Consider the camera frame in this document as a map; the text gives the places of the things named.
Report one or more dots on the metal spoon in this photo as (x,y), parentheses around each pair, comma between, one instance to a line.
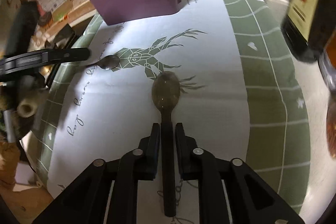
(109,61)

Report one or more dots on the brown cardboard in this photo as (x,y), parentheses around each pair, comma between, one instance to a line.
(15,187)

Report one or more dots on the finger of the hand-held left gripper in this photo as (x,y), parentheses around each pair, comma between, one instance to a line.
(68,54)

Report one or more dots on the cartoon wall poster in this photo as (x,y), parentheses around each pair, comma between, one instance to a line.
(31,3)

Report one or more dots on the paper roll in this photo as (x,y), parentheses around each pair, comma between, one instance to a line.
(26,108)

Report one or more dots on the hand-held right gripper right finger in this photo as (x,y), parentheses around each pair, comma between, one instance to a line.
(178,150)

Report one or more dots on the white tube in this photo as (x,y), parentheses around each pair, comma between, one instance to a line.
(10,127)

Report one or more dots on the dark bottle yellow label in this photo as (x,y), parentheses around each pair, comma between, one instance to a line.
(304,3)

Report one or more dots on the black box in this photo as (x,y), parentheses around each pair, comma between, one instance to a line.
(63,36)

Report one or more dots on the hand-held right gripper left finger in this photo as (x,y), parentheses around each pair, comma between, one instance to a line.
(157,150)

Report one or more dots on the green white deer placemat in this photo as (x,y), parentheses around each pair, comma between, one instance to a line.
(223,82)

